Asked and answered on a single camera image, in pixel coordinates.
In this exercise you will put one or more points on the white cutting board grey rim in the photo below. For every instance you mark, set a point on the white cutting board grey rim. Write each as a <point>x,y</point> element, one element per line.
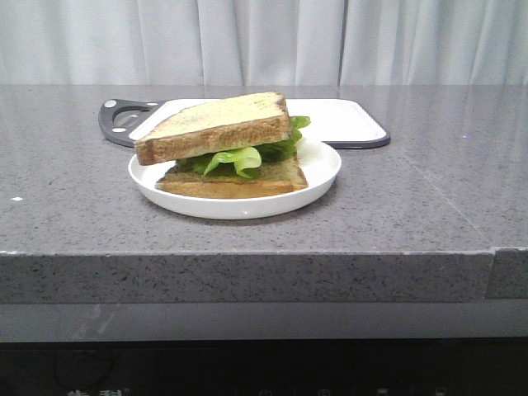
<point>342,124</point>

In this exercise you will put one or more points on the toasted bread slice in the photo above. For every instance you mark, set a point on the toasted bread slice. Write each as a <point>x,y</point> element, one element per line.
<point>230,123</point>
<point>223,182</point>

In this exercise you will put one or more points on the white round plate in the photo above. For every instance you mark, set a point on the white round plate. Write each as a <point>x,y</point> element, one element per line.
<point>320,163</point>

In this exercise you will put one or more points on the white curtain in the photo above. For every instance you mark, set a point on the white curtain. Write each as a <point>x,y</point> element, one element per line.
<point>244,43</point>

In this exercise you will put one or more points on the green lettuce leaf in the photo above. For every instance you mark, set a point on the green lettuce leaf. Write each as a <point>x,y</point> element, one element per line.
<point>246,162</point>

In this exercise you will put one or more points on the black appliance front panel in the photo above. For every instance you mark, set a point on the black appliance front panel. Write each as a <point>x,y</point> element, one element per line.
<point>471,366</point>

